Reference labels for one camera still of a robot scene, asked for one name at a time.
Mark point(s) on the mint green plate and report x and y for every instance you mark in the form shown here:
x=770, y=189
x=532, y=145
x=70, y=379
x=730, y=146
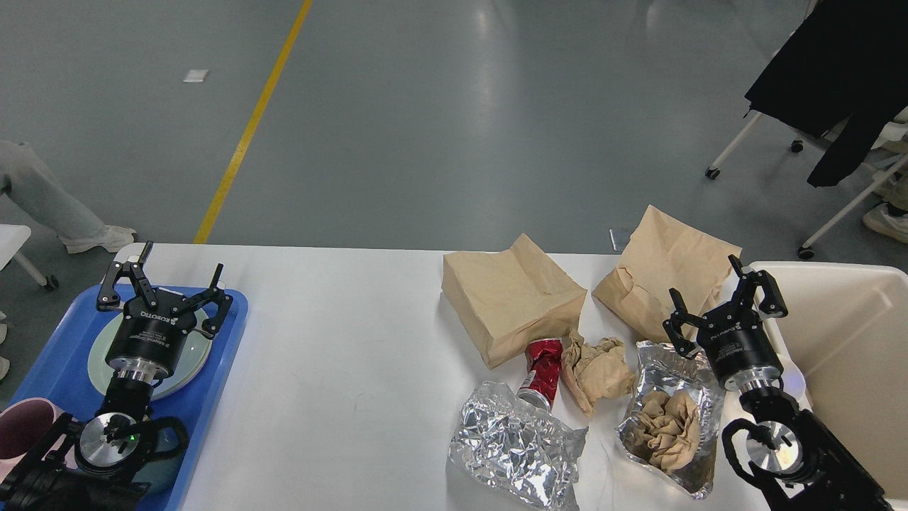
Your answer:
x=193, y=357

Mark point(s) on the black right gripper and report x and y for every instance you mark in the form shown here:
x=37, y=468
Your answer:
x=732, y=335

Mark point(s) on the pink mug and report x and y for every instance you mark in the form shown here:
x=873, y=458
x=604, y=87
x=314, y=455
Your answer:
x=23, y=425

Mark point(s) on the white rolling chair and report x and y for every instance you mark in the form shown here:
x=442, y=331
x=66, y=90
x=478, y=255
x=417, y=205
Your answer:
x=886, y=157

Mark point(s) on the crumpled brown paper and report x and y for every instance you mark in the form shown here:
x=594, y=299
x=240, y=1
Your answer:
x=594, y=372

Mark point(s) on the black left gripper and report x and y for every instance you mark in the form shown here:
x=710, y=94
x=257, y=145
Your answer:
x=156, y=322

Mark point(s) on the left brown paper bag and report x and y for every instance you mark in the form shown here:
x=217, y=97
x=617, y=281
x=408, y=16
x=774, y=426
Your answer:
x=507, y=299

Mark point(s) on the beige plastic bin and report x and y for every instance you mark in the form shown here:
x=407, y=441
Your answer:
x=846, y=331

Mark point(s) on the crumpled foil sheet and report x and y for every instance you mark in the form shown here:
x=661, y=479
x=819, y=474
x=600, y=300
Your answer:
x=504, y=442

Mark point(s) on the white sneaker at right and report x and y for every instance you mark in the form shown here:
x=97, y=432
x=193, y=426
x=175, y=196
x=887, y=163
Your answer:
x=890, y=218

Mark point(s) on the right brown paper bag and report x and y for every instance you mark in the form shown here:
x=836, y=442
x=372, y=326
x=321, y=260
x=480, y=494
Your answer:
x=665, y=253

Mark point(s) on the foil bag with paper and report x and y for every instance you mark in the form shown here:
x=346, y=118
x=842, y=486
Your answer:
x=671, y=424

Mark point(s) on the brown paper bag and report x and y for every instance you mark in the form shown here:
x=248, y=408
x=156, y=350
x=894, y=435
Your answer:
x=507, y=299
x=665, y=253

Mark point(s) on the person in grey trousers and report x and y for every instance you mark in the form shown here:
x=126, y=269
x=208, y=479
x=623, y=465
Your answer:
x=30, y=184

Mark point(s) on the black jacket on chair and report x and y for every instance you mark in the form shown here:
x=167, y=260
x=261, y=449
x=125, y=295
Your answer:
x=844, y=64

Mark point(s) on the dark teal mug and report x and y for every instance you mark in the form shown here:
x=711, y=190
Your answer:
x=161, y=474

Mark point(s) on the blue plastic tray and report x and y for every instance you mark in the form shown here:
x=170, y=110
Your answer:
x=60, y=375

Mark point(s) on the white paper cup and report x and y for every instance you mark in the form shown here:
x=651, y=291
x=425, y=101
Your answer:
x=792, y=379

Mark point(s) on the crushed red can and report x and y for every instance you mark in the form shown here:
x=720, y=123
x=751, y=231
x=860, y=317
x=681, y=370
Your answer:
x=539, y=388

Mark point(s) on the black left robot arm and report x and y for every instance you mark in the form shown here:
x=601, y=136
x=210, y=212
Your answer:
x=114, y=412

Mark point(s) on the white table at left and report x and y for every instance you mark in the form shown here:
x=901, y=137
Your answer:
x=13, y=237

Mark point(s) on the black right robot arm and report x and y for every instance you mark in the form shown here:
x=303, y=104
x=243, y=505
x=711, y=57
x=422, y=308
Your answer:
x=787, y=453

